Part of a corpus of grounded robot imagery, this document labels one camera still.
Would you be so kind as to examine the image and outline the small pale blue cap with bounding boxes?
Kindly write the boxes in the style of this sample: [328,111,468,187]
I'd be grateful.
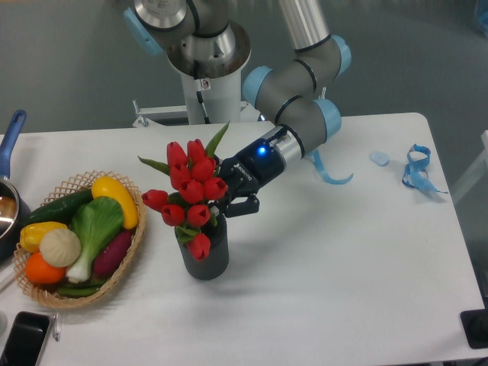
[369,151,390,167]

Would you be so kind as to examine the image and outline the orange fruit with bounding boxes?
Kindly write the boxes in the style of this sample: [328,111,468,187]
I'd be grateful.
[24,252,66,284]

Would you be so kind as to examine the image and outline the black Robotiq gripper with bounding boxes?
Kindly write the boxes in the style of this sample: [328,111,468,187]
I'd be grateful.
[211,139,285,218]

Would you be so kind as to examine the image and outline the red tulip bouquet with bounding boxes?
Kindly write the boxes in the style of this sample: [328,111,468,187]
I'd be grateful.
[139,124,229,261]

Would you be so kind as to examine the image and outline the dark grey ribbed vase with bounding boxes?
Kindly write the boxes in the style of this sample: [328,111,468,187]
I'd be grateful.
[178,215,230,281]

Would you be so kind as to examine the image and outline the black smartphone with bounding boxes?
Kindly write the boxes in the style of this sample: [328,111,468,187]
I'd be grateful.
[1,311,51,366]

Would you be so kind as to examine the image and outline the black device at edge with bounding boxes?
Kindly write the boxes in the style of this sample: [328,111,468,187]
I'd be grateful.
[460,309,487,349]

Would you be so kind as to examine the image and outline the purple sweet potato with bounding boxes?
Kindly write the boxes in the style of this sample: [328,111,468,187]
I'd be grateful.
[93,230,132,278]

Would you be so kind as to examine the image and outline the yellow squash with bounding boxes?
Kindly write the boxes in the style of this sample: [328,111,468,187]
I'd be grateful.
[91,175,139,230]

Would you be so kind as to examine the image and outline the woven wicker basket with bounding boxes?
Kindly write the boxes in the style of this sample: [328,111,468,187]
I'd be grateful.
[12,171,146,310]

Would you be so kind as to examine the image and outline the green pea pods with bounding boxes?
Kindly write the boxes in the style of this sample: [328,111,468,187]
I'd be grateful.
[55,281,104,298]

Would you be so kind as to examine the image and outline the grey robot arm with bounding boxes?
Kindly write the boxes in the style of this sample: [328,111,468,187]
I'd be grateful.
[124,1,351,217]

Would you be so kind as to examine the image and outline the green bok choy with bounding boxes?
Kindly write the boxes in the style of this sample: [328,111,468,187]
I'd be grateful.
[66,196,124,284]

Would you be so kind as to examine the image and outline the yellow bell pepper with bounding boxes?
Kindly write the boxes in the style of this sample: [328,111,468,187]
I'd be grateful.
[19,221,68,253]

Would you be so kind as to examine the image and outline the blue tangled ribbon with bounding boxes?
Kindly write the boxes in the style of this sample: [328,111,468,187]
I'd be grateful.
[401,144,448,194]

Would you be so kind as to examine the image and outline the blue curved tape strip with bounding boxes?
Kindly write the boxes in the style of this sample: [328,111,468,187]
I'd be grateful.
[307,149,354,185]

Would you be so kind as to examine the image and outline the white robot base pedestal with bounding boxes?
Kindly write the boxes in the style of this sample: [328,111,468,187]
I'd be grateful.
[166,21,251,124]

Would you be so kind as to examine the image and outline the green cucumber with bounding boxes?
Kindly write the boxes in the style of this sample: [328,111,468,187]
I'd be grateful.
[24,190,93,226]

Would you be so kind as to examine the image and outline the small clear pen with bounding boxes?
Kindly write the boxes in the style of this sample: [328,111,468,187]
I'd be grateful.
[52,312,61,342]

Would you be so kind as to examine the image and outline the blue handled saucepan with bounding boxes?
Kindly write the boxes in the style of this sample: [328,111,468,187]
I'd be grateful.
[1,110,31,261]

